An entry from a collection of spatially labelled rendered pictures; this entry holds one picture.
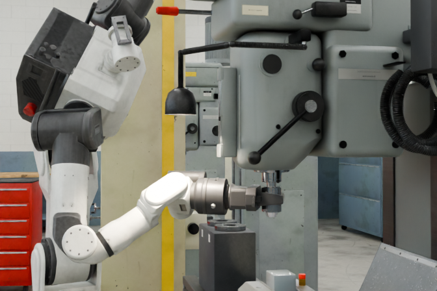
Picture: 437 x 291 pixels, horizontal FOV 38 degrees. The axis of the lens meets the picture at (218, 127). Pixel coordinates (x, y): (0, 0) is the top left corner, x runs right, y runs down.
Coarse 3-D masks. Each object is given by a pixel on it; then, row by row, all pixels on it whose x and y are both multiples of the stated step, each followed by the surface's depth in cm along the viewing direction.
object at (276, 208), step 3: (267, 192) 150; (270, 192) 149; (273, 192) 149; (276, 192) 150; (279, 192) 150; (261, 207) 152; (264, 207) 150; (267, 207) 150; (270, 207) 149; (273, 207) 149; (276, 207) 150; (279, 207) 150; (261, 210) 152; (264, 210) 150; (267, 210) 150; (270, 210) 149; (273, 210) 149; (276, 210) 150; (279, 210) 150
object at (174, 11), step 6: (162, 6) 156; (168, 6) 157; (174, 6) 157; (156, 12) 156; (162, 12) 156; (168, 12) 156; (174, 12) 156; (180, 12) 157; (186, 12) 158; (192, 12) 158; (198, 12) 158; (204, 12) 159; (210, 12) 159
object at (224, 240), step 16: (208, 224) 189; (224, 224) 182; (240, 224) 182; (208, 240) 181; (224, 240) 174; (240, 240) 175; (208, 256) 181; (224, 256) 174; (240, 256) 175; (208, 272) 181; (224, 272) 174; (240, 272) 175; (208, 288) 180; (224, 288) 174
